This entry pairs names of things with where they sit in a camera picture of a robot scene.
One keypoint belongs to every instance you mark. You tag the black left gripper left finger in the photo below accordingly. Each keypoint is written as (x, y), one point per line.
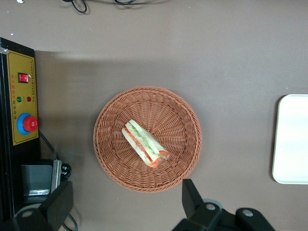
(56, 204)

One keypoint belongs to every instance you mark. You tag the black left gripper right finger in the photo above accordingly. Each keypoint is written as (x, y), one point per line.
(192, 204)

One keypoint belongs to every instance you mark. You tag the triangle sandwich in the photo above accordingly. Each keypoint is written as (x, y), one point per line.
(144, 142)

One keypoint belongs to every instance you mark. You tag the round brown wicker basket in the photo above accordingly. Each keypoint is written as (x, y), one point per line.
(173, 125)

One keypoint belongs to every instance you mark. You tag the beige plastic serving tray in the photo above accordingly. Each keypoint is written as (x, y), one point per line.
(293, 139)

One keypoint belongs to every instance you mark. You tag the black power plug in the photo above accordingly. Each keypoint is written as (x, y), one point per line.
(65, 171)

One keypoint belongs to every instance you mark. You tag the red emergency stop button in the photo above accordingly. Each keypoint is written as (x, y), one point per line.
(30, 124)

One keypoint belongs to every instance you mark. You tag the red indicator lamp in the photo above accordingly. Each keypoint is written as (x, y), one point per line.
(29, 99)

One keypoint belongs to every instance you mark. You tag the green indicator lamp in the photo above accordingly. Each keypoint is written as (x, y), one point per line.
(19, 99)

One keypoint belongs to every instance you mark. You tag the black control box yellow panel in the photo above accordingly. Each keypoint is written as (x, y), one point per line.
(22, 62)

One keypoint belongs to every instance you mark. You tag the small white scrap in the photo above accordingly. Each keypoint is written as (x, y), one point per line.
(20, 1)

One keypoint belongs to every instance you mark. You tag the grey metal bracket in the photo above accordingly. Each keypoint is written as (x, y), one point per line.
(38, 179)

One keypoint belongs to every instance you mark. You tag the red rocker power switch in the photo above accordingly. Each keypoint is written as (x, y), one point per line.
(23, 77)

